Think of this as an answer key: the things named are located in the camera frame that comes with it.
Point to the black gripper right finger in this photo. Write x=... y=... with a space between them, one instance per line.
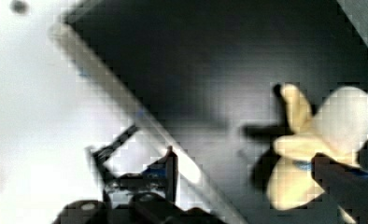
x=348 y=185

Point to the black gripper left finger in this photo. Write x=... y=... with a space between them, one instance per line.
x=148 y=197

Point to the plush peeled banana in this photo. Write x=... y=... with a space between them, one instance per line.
x=339 y=129

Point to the black toaster oven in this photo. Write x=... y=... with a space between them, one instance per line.
x=202 y=76

